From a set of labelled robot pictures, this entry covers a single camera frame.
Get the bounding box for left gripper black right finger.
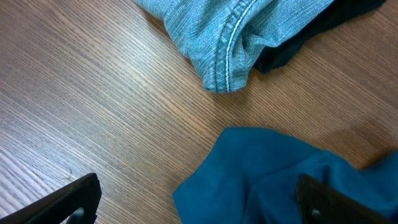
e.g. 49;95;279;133
295;174;394;224

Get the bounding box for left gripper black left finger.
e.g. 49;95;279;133
1;173;101;224

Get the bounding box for dark blue polo shirt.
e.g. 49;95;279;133
173;128;397;223

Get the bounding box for black folded garment under jeans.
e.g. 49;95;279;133
254;0;386;73

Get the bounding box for light blue folded jeans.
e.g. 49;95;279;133
135;0;332;93

